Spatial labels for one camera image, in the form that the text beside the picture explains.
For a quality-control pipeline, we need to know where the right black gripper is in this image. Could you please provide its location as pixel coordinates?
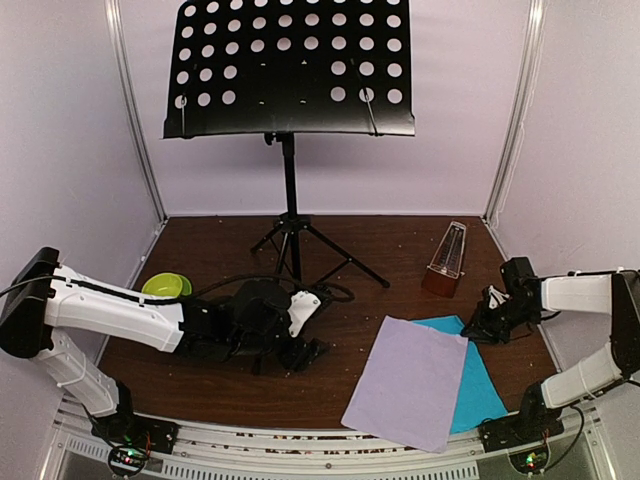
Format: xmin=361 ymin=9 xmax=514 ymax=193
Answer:
xmin=461 ymin=298 xmax=539 ymax=344

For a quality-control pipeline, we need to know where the lilac sheet music paper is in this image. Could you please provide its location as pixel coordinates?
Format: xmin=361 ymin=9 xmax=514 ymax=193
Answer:
xmin=341 ymin=316 xmax=468 ymax=453

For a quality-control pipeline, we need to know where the black perforated music stand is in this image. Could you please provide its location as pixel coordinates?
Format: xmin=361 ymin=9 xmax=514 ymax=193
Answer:
xmin=162 ymin=0 xmax=415 ymax=278

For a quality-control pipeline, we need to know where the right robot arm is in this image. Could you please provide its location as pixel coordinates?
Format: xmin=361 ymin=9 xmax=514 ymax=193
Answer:
xmin=462 ymin=257 xmax=639 ymax=442

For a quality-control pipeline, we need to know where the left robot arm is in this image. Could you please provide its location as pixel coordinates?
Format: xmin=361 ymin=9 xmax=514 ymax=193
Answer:
xmin=1 ymin=247 xmax=329 ymax=444

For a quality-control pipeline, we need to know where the wooden metronome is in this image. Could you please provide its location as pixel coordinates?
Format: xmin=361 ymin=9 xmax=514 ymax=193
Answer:
xmin=421 ymin=221 xmax=467 ymax=298

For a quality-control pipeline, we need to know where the cyan paper sheet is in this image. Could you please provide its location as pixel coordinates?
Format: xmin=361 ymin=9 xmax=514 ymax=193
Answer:
xmin=398 ymin=316 xmax=507 ymax=451

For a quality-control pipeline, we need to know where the green bowl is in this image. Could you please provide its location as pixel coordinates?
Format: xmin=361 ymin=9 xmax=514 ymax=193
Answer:
xmin=142 ymin=272 xmax=193 ymax=298

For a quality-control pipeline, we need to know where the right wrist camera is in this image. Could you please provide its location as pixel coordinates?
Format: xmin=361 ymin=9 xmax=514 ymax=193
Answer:
xmin=482 ymin=285 xmax=511 ymax=310

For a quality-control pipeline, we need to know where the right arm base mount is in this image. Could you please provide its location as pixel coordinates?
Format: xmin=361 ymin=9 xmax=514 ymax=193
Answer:
xmin=478 ymin=415 xmax=564 ymax=476

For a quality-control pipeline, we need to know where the aluminium front rail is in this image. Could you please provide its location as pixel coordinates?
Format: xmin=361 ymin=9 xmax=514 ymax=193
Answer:
xmin=39 ymin=397 xmax=618 ymax=479

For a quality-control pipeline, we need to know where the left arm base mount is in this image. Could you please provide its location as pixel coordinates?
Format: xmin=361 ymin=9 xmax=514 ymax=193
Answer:
xmin=87 ymin=414 xmax=179 ymax=478

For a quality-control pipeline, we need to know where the left aluminium frame post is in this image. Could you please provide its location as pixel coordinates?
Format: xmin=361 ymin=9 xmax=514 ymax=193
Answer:
xmin=104 ymin=0 xmax=168 ymax=223

